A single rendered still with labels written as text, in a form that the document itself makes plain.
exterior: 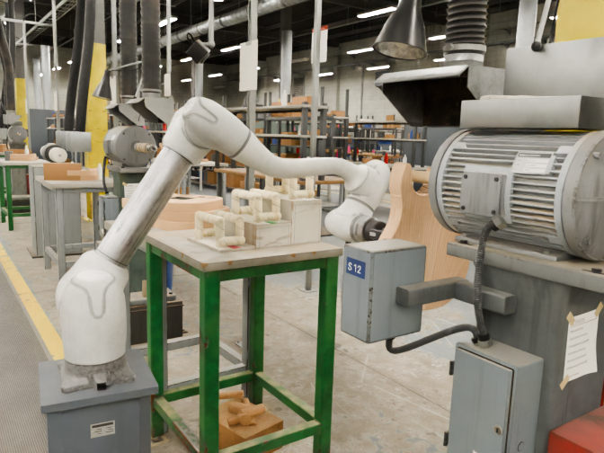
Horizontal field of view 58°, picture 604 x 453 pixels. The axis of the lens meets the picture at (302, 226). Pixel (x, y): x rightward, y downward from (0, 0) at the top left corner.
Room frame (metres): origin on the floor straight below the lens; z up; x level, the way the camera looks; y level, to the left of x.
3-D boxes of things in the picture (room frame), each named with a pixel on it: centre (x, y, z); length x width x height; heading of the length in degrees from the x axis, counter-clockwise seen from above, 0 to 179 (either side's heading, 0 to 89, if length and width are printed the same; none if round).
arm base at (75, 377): (1.37, 0.53, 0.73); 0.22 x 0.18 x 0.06; 27
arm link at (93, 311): (1.39, 0.55, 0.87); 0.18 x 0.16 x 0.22; 28
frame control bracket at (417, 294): (1.17, -0.29, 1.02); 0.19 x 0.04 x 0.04; 124
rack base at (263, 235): (2.14, 0.19, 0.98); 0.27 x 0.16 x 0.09; 38
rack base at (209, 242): (2.04, 0.31, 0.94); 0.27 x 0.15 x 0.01; 38
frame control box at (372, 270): (1.13, -0.24, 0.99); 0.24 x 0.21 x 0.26; 34
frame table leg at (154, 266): (2.24, 0.61, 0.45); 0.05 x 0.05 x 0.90; 34
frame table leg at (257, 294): (2.52, 0.20, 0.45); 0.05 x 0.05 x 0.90; 34
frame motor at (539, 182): (1.20, -0.49, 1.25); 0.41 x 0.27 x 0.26; 34
